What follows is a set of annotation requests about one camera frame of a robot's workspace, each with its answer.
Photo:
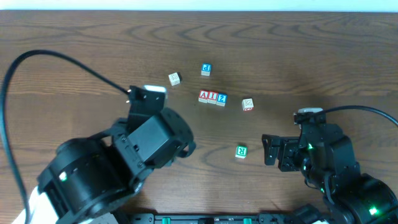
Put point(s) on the blue number 2 block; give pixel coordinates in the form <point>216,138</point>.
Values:
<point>221,99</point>

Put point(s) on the wooden block red side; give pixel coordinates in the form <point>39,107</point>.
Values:
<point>247,104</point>

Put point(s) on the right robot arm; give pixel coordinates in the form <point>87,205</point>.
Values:
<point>351,195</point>

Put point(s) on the plain wooden block top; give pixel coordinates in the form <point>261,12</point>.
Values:
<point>174,79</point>

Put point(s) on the red letter I block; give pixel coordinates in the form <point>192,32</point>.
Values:
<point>212,97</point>

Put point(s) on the red letter A block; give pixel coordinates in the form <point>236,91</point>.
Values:
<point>203,96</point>

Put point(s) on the blue letter P block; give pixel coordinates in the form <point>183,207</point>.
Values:
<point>205,69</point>

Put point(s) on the green letter R block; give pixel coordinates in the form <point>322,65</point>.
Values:
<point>241,152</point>

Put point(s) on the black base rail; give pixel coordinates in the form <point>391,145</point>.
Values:
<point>262,218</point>

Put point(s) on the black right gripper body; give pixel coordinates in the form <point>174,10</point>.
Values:
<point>286,154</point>

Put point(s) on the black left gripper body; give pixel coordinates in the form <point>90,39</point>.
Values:
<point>189,149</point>

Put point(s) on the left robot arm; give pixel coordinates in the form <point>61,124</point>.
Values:
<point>96,175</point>

